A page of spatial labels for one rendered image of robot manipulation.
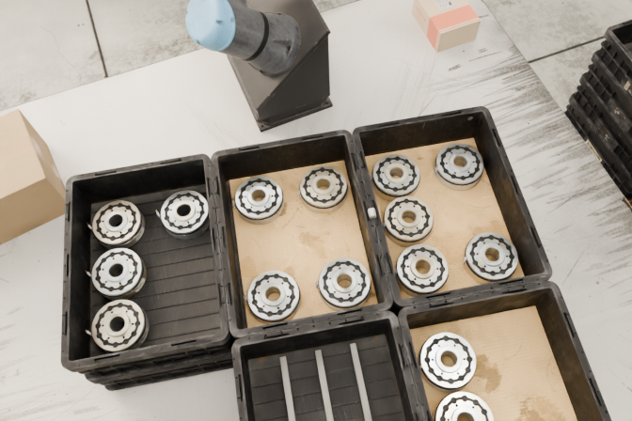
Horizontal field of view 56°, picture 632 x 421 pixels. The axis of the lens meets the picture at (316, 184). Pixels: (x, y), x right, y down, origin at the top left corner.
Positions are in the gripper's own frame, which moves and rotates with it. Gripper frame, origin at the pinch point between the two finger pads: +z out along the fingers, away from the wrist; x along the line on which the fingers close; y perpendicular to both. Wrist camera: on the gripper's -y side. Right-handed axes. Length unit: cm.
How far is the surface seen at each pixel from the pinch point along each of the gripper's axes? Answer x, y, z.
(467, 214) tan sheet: -26, 60, 4
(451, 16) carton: -0.3, 3.8, 9.7
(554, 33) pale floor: 81, -33, 87
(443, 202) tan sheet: -30, 56, 4
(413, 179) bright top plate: -34, 50, 1
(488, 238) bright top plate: -26, 68, 1
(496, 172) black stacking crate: -18, 55, -1
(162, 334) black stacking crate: -93, 61, 4
